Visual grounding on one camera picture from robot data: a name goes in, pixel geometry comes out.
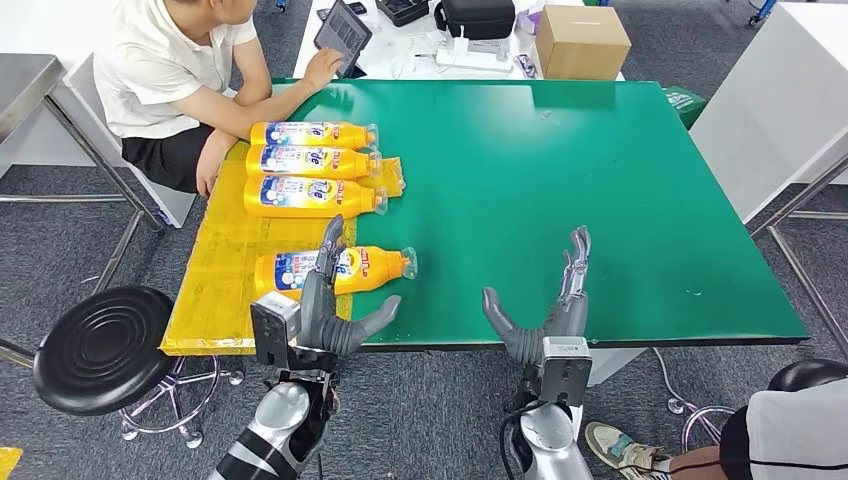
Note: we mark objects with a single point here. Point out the black phone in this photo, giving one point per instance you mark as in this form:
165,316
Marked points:
354,8

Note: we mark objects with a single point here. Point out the standing person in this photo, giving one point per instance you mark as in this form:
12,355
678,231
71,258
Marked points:
782,430

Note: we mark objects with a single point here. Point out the black tablet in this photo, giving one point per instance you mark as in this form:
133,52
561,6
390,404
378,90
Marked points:
341,33

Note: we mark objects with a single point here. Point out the yellow taped cardboard sheet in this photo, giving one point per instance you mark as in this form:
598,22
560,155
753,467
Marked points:
212,278

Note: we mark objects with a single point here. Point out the brown cardboard box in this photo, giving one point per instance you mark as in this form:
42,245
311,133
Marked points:
583,41

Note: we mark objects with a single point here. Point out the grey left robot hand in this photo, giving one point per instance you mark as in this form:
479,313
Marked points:
321,324

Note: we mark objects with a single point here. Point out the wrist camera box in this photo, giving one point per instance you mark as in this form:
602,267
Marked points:
273,331
566,371

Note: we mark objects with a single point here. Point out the steel table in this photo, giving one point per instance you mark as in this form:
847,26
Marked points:
20,79

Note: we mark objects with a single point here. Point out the white side table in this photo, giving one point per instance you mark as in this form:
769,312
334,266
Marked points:
768,112

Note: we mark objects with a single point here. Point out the black round stool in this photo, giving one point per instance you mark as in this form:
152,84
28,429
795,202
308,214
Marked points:
805,374
99,351

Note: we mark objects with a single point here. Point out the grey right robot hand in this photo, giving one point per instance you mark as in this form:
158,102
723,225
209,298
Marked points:
556,318

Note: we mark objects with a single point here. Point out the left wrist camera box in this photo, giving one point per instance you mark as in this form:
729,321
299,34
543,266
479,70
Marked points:
273,331

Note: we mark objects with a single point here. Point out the purple white tissue pack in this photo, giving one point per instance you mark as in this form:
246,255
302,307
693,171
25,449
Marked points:
530,18

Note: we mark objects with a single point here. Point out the black bag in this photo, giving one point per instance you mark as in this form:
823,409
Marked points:
477,16

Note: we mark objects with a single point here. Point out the seated person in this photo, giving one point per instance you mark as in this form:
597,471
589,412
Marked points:
159,73

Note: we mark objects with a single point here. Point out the small purple packet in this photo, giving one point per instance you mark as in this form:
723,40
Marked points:
526,65

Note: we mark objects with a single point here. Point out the orange detergent bottle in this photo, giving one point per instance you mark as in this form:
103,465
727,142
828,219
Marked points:
308,197
308,162
308,134
371,268

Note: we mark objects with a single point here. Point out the white power strip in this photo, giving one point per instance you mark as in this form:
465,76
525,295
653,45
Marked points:
474,60

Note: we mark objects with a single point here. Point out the green printed bag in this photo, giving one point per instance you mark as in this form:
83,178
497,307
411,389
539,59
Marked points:
686,104

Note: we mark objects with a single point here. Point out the white bench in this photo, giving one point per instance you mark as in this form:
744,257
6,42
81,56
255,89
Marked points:
172,208

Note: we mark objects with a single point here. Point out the white table leg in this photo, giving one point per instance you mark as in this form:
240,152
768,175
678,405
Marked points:
616,364

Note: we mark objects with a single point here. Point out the black tray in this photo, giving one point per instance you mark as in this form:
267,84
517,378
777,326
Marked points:
403,10

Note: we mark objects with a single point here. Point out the yellow sheet scrap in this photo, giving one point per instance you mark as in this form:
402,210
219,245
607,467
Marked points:
8,464

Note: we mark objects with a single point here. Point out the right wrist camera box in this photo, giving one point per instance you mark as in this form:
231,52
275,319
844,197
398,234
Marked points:
566,371

